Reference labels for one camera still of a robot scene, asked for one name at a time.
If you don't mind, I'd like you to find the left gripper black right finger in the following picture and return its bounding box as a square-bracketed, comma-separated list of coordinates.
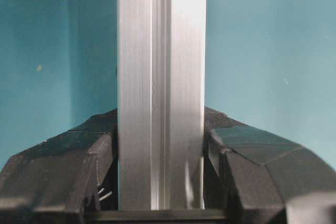
[201, 106, 336, 224]

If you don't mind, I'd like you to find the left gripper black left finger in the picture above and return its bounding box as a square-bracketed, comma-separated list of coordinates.
[0, 108, 119, 224]

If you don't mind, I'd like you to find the silver aluminium extrusion rail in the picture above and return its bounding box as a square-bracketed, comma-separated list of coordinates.
[118, 0, 206, 210]

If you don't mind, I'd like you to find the teal table mat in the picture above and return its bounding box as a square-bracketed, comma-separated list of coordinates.
[1, 0, 335, 166]

